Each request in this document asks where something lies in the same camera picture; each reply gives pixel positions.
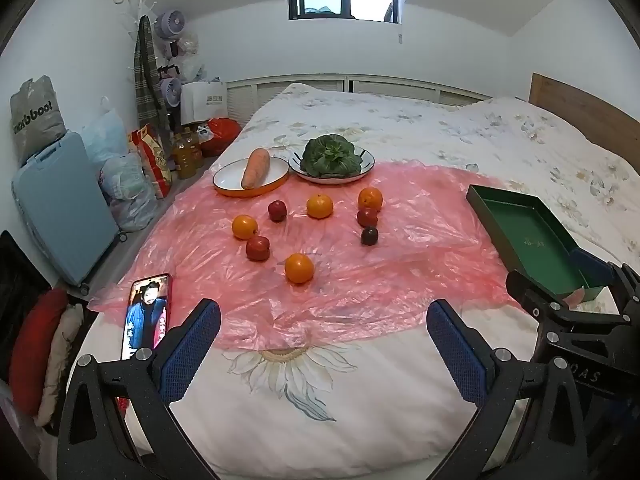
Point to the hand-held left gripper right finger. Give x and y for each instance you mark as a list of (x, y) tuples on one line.
[(457, 355)]

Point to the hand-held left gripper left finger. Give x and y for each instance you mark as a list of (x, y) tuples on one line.
[(192, 350)]

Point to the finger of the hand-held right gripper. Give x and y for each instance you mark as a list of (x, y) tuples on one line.
[(530, 290), (592, 266)]

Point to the green tray box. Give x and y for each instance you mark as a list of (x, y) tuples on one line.
[(530, 240)]

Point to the orange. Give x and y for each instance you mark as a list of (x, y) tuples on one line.
[(319, 206), (370, 198), (299, 268), (244, 226)]

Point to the dark red apple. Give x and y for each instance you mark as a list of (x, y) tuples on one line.
[(369, 235)]

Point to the patterned white plate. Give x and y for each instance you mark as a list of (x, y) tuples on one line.
[(296, 161)]

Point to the smartphone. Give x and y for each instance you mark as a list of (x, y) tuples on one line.
[(147, 310)]

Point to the pink plastic sheet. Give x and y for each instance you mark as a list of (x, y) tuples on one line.
[(350, 300)]

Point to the beige cloth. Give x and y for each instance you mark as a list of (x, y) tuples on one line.
[(62, 350)]

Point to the red cushion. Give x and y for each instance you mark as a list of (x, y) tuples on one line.
[(35, 345)]

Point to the wooden headboard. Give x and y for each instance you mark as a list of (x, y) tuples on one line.
[(575, 105)]

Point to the orange rimmed white plate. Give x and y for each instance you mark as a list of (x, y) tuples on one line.
[(227, 175)]

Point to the black case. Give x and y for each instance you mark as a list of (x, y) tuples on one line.
[(17, 285)]

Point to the cooking oil bottle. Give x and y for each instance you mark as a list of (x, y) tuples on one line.
[(186, 160), (196, 147)]

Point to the blue suitcase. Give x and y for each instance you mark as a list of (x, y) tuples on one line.
[(60, 210)]

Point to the carrot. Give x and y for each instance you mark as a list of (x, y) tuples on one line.
[(255, 167)]

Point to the orange rice bag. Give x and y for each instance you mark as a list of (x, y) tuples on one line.
[(152, 160)]

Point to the small white plastic bag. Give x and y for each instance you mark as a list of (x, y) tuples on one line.
[(204, 132)]

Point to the red plastic bag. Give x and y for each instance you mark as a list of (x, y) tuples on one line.
[(222, 132)]

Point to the light blue plastic bag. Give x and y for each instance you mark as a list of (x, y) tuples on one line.
[(102, 135)]

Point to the green leafy vegetable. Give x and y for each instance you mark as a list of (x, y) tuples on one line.
[(330, 156)]

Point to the white paper bag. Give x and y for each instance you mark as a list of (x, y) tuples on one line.
[(205, 102)]

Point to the white slatted radiator cover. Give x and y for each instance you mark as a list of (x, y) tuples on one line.
[(260, 95)]

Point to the plaid scarf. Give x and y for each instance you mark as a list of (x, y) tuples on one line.
[(145, 75)]

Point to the grey bag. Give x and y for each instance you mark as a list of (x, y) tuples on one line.
[(37, 115)]

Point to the clear plastic bag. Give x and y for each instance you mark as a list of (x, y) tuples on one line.
[(191, 52)]

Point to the white coat rack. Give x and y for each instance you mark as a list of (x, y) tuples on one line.
[(142, 0)]

